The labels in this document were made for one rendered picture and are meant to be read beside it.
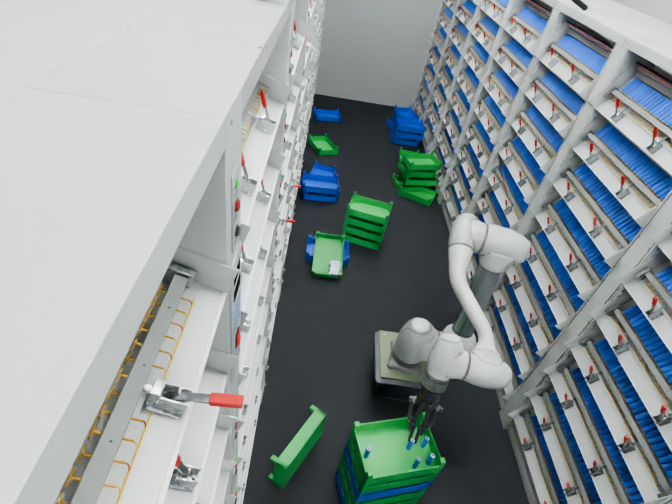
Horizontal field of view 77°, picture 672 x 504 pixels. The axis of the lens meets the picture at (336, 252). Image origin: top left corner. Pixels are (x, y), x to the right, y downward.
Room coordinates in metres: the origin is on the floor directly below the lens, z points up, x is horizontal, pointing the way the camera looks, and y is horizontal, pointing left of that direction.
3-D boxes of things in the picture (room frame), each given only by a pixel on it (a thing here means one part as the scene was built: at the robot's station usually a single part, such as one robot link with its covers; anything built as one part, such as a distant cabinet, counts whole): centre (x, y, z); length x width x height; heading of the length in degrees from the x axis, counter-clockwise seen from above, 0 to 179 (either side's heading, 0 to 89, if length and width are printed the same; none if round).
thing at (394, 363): (1.42, -0.47, 0.24); 0.22 x 0.18 x 0.06; 176
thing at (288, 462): (0.89, -0.01, 0.10); 0.30 x 0.08 x 0.20; 155
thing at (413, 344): (1.40, -0.48, 0.38); 0.18 x 0.16 x 0.22; 84
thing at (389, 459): (0.80, -0.37, 0.44); 0.30 x 0.20 x 0.08; 110
